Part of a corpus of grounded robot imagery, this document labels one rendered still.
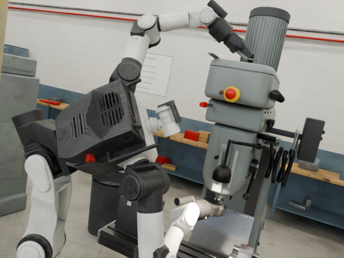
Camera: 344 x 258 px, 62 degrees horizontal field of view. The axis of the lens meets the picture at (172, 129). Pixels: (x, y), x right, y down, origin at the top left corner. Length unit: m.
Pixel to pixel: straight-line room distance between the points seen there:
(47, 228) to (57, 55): 6.87
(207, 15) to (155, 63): 5.01
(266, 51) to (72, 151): 1.02
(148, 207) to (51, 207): 0.40
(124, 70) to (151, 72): 5.16
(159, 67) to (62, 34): 2.84
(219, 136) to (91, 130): 0.58
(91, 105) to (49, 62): 7.10
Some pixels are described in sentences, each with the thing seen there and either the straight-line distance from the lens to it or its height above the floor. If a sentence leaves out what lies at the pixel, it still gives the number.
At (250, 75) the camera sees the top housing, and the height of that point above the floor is 1.84.
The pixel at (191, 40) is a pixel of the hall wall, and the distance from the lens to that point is 6.04.
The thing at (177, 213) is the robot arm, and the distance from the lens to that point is 1.25.
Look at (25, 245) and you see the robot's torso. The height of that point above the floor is 1.05.
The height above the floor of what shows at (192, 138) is 0.91.
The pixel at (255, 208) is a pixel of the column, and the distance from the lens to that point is 1.80.
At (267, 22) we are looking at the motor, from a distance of 1.55.
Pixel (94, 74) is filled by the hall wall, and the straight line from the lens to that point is 7.09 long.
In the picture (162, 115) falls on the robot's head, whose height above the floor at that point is 1.63.
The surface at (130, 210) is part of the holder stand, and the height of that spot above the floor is 1.07.
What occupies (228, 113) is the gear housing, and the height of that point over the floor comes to 1.68.
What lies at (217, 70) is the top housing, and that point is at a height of 1.84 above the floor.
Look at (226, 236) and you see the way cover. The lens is 1.81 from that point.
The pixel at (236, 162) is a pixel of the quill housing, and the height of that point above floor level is 1.48.
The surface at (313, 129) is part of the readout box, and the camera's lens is 1.53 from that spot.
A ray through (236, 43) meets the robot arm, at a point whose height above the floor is 1.98.
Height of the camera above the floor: 1.74
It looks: 8 degrees down
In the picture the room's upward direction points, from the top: 11 degrees clockwise
